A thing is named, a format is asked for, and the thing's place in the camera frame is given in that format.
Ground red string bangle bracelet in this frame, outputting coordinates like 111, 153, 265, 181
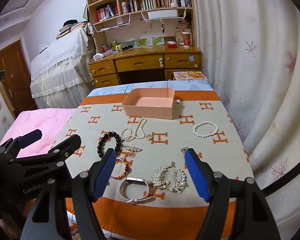
110, 157, 132, 181

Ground black bead bracelet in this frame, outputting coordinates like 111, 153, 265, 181
97, 131, 123, 159

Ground pearl safety pin brooch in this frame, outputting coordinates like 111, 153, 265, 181
123, 145, 143, 158

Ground long pearl necklace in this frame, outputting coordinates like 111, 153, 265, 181
120, 117, 148, 142

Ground white pearl bracelet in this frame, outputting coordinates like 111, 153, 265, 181
192, 121, 220, 138

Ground gold round pendant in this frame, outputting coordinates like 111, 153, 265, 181
146, 134, 153, 140

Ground pink cardboard box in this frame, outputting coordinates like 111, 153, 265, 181
122, 88, 180, 120

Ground blue flower earrings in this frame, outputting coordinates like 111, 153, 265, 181
181, 147, 189, 153

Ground pink quilt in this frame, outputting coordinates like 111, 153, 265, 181
0, 108, 75, 158

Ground orange H pattern blanket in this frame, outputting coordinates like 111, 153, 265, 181
62, 91, 253, 239

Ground brown wooden door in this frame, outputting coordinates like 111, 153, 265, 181
0, 40, 38, 116

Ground lace covered piano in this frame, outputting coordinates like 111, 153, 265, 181
30, 27, 96, 109

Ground wooden desk with drawers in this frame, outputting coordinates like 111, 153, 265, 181
89, 45, 202, 88

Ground white floral curtain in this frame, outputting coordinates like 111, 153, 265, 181
189, 0, 300, 233

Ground wooden bookshelf with books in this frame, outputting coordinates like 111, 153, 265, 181
86, 0, 195, 53

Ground white wire basket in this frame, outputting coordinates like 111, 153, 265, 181
140, 8, 187, 22

